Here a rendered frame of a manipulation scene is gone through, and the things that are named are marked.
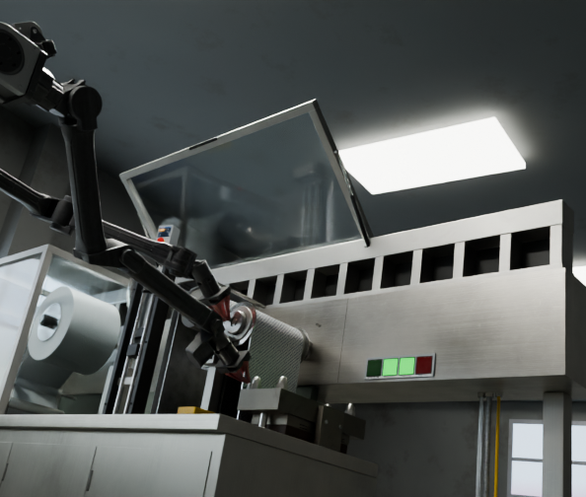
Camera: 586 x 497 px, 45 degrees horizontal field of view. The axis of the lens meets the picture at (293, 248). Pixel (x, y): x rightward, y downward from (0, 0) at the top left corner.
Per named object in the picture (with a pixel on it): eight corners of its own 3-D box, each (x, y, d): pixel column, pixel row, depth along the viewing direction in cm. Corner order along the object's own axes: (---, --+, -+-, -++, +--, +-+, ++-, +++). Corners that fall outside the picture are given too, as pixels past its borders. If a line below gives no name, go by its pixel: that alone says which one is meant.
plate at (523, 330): (-8, 396, 383) (9, 342, 395) (37, 408, 401) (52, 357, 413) (561, 373, 181) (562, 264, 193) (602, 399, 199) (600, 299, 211)
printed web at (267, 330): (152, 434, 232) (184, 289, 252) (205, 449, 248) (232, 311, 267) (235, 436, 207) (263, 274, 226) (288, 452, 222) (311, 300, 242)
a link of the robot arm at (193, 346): (220, 317, 200) (200, 308, 206) (190, 344, 195) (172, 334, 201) (235, 345, 207) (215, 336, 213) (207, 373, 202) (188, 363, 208)
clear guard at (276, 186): (126, 177, 308) (127, 177, 309) (178, 278, 321) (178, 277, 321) (311, 108, 240) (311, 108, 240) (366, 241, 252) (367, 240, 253)
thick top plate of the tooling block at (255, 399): (237, 409, 204) (240, 389, 206) (324, 439, 230) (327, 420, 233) (277, 409, 194) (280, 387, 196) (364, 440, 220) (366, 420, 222)
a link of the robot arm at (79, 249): (91, 280, 167) (69, 270, 174) (139, 265, 176) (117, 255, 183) (68, 87, 152) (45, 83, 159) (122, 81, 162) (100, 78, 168)
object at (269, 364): (239, 397, 211) (250, 338, 218) (291, 416, 226) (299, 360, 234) (240, 397, 211) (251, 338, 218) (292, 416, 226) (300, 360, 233)
